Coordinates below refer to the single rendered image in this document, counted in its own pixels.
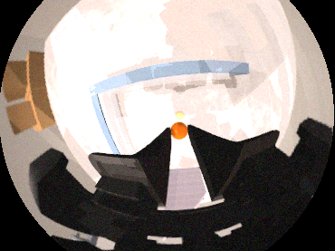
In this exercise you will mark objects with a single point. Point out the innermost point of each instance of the orange ball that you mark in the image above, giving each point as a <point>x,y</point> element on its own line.
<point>179,130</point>

